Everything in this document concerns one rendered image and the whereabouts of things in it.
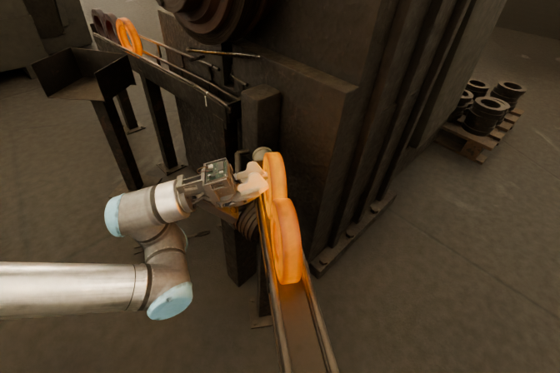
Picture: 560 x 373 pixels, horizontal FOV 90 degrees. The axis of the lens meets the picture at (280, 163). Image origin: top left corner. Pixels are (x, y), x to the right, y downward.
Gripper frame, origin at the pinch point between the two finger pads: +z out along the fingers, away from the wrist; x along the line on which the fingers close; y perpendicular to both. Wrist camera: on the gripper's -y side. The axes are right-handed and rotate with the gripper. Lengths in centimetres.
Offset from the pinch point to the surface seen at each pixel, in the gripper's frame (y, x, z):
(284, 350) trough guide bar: -0.6, -33.1, -3.7
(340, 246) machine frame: -73, 21, 18
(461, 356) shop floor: -89, -25, 47
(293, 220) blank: 6.1, -16.9, 2.4
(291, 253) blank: 3.8, -21.4, 0.6
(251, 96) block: 7.4, 26.8, -0.5
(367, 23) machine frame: 21.4, 17.6, 29.7
